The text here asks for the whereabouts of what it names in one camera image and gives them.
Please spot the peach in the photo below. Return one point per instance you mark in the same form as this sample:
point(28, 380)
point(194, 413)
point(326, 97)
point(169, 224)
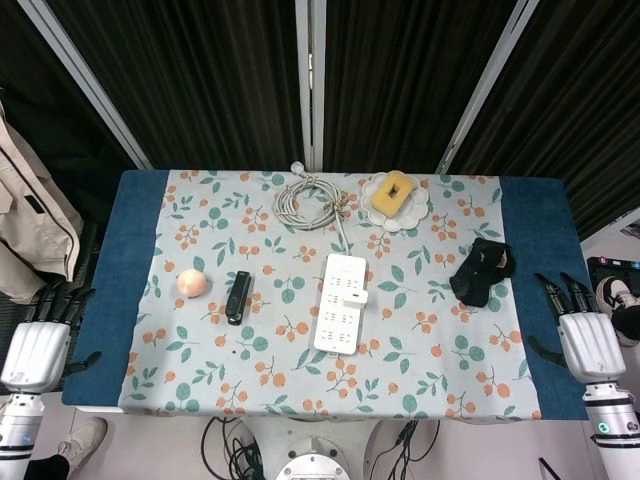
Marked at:
point(192, 283)

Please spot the yellow sponge with hole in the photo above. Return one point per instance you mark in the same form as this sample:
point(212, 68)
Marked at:
point(385, 200)

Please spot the white flower-shaped plate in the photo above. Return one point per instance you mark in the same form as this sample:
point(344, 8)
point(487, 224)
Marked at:
point(417, 210)

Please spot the white shoe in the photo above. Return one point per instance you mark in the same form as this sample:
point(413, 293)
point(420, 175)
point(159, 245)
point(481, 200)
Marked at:
point(82, 440)

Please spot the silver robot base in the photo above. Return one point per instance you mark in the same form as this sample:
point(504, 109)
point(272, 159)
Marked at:
point(312, 460)

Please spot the black device with coloured buttons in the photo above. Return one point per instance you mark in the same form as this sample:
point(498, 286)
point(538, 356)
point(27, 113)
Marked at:
point(615, 267)

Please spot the blue table cover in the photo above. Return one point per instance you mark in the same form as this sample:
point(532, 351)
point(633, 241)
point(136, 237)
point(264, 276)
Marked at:
point(127, 260)

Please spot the white and black sneaker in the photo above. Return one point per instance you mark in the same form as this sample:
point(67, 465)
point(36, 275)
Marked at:
point(612, 292)

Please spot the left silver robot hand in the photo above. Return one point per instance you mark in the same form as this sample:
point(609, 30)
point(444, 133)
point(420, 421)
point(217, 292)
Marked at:
point(35, 350)

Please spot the black stapler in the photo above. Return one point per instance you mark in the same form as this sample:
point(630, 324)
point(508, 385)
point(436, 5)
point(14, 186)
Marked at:
point(238, 295)

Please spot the floral tablecloth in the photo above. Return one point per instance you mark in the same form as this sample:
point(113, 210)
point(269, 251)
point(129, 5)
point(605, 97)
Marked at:
point(280, 360)

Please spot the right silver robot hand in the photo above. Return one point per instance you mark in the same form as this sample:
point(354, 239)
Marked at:
point(590, 345)

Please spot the white power strip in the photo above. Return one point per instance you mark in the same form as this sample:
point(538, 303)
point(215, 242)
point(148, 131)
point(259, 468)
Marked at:
point(335, 320)

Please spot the beige jacket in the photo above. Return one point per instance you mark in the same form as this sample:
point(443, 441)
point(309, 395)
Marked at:
point(30, 215)

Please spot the black crumpled cloth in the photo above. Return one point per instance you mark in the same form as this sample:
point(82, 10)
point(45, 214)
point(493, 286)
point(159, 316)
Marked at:
point(475, 280)

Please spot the grey metal frame post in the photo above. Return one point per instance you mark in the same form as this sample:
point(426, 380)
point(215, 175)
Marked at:
point(310, 100)
point(480, 100)
point(90, 90)

